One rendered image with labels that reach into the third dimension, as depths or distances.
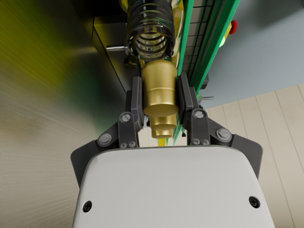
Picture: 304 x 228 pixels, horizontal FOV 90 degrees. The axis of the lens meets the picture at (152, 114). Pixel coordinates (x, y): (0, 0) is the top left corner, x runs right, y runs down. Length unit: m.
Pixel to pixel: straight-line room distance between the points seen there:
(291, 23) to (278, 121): 1.79
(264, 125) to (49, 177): 2.40
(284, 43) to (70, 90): 0.80
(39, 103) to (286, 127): 2.42
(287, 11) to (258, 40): 0.12
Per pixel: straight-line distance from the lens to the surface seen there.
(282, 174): 2.41
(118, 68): 0.56
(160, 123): 0.18
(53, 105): 0.21
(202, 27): 0.46
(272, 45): 0.84
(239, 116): 2.53
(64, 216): 0.24
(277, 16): 0.73
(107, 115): 0.46
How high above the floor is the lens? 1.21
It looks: 20 degrees down
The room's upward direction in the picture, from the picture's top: 178 degrees clockwise
